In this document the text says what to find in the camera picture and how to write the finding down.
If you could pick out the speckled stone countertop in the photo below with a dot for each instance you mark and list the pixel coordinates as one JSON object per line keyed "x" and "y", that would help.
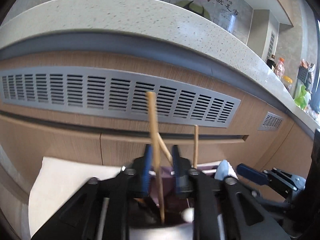
{"x": 125, "y": 17}

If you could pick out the yellow-lidded jar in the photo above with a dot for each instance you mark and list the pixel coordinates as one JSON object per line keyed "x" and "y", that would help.
{"x": 287, "y": 83}

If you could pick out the white plastic spoon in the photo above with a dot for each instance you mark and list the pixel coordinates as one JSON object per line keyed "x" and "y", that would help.
{"x": 233, "y": 173}

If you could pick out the orange-capped snack jar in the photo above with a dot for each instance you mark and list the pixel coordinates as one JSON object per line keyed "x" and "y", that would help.
{"x": 280, "y": 68}

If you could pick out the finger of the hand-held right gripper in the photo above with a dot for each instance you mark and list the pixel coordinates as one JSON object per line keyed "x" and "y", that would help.
{"x": 275, "y": 206}
{"x": 251, "y": 173}

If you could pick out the grey-blue plastic spoon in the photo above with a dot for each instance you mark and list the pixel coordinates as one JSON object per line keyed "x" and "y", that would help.
{"x": 223, "y": 170}

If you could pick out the wooden chopstick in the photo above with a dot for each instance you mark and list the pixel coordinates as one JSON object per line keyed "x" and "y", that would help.
{"x": 155, "y": 135}
{"x": 165, "y": 150}
{"x": 196, "y": 147}

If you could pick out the white table cloth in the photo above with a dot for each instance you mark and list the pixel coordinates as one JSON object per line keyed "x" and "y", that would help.
{"x": 62, "y": 180}

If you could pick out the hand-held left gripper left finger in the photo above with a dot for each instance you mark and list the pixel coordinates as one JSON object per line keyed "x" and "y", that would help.
{"x": 147, "y": 172}

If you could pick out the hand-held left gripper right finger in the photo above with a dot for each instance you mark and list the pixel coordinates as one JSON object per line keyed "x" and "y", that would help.
{"x": 176, "y": 172}

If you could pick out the green plastic bag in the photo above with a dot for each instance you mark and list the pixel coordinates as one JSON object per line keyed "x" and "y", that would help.
{"x": 302, "y": 97}

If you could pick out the white round-headed utensil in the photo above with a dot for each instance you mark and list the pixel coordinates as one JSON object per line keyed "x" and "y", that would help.
{"x": 188, "y": 214}

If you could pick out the long grey vent grille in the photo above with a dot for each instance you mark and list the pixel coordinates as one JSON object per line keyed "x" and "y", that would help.
{"x": 112, "y": 95}

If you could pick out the maroon plastic utensil container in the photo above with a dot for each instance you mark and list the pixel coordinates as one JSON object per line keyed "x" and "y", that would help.
{"x": 170, "y": 202}

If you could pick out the dark bottle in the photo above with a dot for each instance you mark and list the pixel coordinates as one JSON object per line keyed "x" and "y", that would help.
{"x": 270, "y": 63}

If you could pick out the short grey vent grille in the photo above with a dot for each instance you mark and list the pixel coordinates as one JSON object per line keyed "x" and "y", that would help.
{"x": 271, "y": 121}

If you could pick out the black rack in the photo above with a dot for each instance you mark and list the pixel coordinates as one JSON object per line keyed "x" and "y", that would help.
{"x": 306, "y": 73}

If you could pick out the wall poster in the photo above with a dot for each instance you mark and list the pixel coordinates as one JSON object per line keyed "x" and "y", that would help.
{"x": 195, "y": 2}

